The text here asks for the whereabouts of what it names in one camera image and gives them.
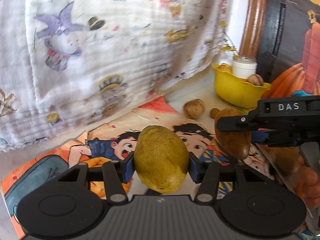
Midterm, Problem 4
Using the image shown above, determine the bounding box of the brown pear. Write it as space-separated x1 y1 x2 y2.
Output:
215 108 251 160

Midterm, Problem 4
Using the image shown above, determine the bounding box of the yellow-green pear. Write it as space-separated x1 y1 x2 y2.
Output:
134 126 189 194

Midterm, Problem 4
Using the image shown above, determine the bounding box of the small brown round fruit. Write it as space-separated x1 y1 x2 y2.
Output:
209 108 220 119

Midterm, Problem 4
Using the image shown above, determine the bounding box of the striped pepino melon back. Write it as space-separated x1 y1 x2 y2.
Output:
183 99 205 120

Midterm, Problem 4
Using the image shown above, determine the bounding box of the person's right hand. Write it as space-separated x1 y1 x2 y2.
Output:
287 154 319 209

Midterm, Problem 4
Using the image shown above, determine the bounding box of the striped pepino in bowl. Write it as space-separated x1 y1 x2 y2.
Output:
247 74 264 87

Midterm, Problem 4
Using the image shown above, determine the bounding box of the yellow plastic bowl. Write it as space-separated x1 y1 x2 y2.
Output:
211 63 271 108

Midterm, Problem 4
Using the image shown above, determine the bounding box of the painted lady artwork panel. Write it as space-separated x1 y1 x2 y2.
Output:
257 0 319 99

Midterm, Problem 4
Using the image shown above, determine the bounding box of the white plastic jar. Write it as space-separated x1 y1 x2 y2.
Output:
232 55 257 79

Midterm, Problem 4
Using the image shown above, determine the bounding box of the yellow fruit in bowl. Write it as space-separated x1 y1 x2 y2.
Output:
218 63 232 74

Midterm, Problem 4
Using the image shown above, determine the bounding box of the colourful cartoon mat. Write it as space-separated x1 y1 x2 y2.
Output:
1 98 319 239

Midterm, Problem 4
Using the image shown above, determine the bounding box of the white cartoon print cloth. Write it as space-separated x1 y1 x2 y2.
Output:
1 0 228 152

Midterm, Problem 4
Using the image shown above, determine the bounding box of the brown wooden frame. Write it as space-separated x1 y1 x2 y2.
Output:
239 0 267 57

